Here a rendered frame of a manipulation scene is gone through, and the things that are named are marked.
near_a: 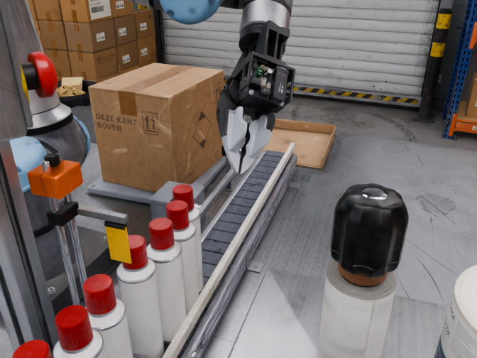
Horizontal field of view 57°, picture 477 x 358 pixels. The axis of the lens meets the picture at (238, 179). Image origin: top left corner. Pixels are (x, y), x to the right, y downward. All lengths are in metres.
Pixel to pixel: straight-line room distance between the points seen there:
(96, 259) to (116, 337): 0.36
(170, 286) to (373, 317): 0.28
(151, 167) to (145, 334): 0.59
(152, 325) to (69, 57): 3.86
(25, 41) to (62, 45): 3.54
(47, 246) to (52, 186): 0.34
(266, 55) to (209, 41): 4.64
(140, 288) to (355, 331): 0.28
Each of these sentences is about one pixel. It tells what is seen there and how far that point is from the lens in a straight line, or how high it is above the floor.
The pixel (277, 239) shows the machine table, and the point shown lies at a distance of 1.02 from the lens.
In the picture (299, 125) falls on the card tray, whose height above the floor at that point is 0.85.
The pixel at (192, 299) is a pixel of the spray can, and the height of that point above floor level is 0.92.
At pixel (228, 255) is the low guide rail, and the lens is 0.83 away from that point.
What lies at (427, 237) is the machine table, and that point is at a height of 0.83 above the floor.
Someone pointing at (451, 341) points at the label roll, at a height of 0.97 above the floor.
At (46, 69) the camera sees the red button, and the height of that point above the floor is 1.33.
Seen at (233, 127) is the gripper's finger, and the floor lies 1.20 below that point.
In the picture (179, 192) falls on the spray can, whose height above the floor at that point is 1.08.
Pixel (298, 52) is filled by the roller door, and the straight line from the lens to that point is 4.90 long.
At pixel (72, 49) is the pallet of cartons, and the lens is 4.34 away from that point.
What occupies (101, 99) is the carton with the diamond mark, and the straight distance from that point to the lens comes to 1.17.
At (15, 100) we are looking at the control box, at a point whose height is 1.32.
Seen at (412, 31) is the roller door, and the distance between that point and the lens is 4.71.
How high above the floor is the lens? 1.42
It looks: 27 degrees down
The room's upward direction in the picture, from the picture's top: straight up
